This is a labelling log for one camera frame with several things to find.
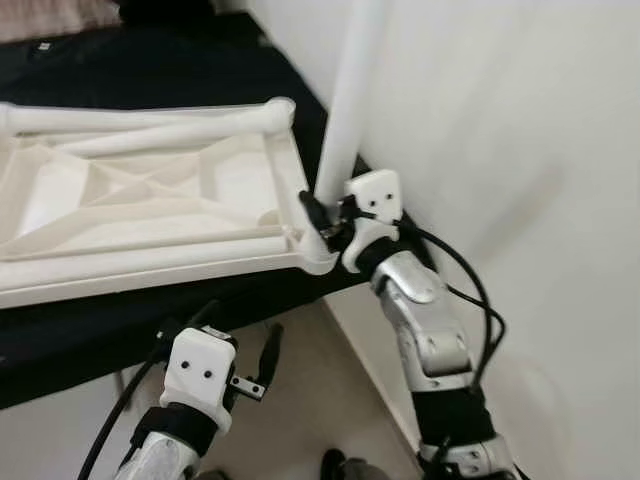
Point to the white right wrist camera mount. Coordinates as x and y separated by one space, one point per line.
375 195

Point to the black table cloth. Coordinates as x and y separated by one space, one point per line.
100 340

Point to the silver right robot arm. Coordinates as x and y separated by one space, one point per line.
430 320

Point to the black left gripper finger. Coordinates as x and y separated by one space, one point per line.
270 350
190 318

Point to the dark grey right robot foot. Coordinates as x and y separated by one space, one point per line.
350 468

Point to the white plastic children table top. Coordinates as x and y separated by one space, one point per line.
150 185

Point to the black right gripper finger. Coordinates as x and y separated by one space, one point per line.
313 213

